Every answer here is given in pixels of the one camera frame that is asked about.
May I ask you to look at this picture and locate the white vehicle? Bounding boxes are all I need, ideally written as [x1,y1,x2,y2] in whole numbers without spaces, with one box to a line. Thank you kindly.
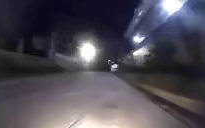
[109,63,120,73]

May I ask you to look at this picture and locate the pale wall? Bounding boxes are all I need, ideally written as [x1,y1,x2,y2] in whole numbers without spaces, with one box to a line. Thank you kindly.
[0,48,83,73]

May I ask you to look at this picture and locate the grey asphalt road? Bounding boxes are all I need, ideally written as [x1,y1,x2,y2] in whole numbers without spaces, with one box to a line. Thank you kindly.
[0,70,191,128]

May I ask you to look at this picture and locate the pole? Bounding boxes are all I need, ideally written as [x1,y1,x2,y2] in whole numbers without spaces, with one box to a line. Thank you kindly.
[49,31,56,63]

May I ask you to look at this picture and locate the building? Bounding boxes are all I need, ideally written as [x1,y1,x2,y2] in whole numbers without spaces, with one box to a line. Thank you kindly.
[121,0,205,71]

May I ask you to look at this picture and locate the pale concrete kerb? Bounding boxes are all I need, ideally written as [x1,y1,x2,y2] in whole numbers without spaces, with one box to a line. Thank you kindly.
[133,81,205,118]

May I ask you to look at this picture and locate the dark verge strip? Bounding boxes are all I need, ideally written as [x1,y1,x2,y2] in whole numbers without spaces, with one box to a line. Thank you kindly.
[114,71,205,104]

